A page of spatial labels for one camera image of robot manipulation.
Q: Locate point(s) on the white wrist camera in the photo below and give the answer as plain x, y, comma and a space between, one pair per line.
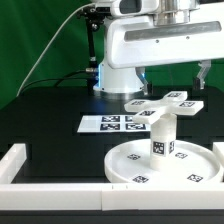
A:
120, 8

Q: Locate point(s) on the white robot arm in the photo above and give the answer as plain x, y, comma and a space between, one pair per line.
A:
123, 82

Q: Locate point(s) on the white round table top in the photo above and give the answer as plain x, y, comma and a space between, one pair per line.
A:
141, 161

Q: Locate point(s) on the white marker sheet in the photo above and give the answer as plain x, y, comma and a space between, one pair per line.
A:
110, 124

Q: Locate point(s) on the white left fence bar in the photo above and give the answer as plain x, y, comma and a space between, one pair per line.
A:
12, 162

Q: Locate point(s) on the black camera stand pole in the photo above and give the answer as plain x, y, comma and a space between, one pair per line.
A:
93, 21

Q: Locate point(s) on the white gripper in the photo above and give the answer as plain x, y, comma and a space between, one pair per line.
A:
137, 42

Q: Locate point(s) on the white cross-shaped table base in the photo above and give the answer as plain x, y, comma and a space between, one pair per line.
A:
174, 102

